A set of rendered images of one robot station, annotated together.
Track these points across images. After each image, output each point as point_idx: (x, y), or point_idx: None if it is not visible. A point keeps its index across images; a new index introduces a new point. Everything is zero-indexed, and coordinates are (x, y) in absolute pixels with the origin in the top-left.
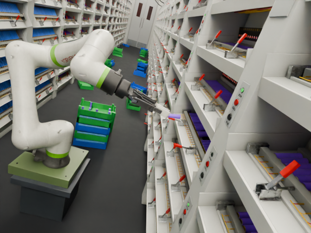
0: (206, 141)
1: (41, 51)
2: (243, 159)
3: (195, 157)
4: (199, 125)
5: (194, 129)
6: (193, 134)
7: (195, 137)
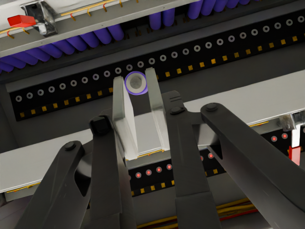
0: (110, 31)
1: None
2: None
3: (12, 29)
4: (218, 0)
5: (179, 5)
6: (145, 11)
7: (122, 20)
